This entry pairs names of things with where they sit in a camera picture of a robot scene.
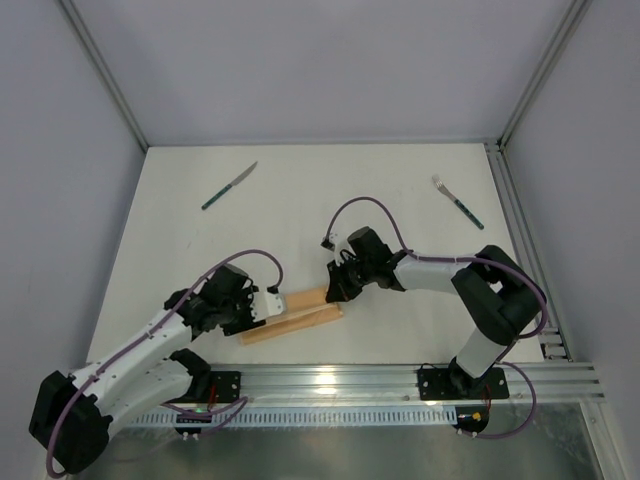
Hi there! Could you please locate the left controller board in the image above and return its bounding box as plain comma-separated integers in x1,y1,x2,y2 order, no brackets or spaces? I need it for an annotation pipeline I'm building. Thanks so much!
174,412,212,441

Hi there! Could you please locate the aluminium post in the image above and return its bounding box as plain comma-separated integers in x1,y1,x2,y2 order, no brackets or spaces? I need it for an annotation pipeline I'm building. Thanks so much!
497,0,592,151
55,0,150,153

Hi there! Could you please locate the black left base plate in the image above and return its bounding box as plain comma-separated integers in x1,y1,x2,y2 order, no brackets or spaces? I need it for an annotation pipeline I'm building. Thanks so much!
205,370,242,405

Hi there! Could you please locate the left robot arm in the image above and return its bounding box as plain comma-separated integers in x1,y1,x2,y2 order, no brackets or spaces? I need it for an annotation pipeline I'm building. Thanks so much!
29,265,285,478

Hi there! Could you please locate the aluminium frame rail right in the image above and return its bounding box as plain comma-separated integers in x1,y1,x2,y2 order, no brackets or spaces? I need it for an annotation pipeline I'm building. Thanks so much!
484,140,573,362

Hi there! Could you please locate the green handled fork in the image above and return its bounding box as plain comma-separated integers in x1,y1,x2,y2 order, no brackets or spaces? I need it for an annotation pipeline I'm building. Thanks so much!
432,175,485,230

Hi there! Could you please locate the right rear aluminium post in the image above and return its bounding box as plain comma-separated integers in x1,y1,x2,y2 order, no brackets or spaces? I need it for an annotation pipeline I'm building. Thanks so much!
497,0,592,151

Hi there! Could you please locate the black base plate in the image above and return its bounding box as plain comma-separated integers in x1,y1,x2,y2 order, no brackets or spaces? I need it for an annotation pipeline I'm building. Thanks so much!
416,365,510,401
205,370,242,405

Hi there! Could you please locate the slotted cable duct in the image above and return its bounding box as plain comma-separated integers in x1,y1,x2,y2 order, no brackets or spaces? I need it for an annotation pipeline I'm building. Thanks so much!
129,404,456,428

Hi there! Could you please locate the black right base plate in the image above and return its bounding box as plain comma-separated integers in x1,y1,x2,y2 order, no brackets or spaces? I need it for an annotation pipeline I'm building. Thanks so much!
416,365,510,401

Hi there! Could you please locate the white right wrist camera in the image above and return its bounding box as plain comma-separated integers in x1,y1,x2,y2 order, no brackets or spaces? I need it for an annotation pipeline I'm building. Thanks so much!
321,233,349,265

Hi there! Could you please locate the right controller board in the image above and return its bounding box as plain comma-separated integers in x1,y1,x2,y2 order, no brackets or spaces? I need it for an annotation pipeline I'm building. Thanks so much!
453,407,490,437

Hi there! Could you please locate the controller board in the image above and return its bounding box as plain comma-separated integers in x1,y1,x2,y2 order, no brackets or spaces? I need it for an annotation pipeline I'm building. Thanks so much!
453,407,490,437
174,412,212,441

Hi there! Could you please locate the front aluminium rail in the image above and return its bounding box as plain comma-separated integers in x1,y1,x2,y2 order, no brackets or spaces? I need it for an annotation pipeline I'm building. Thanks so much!
212,362,605,407

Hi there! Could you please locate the left rear aluminium post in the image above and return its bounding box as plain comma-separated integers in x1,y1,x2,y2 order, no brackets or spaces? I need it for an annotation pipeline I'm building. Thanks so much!
55,0,150,153

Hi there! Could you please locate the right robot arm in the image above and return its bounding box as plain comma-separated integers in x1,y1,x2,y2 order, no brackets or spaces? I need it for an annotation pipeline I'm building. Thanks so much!
321,227,546,400

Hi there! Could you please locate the green handled knife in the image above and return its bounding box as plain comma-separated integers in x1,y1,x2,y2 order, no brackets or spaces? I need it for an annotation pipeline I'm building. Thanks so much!
201,161,258,211

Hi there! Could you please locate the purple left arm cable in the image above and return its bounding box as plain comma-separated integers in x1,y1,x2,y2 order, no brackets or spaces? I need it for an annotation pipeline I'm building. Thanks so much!
44,248,285,476

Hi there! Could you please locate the beige cloth napkin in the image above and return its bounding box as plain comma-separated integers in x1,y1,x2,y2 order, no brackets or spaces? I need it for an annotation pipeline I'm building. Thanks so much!
240,287,343,346

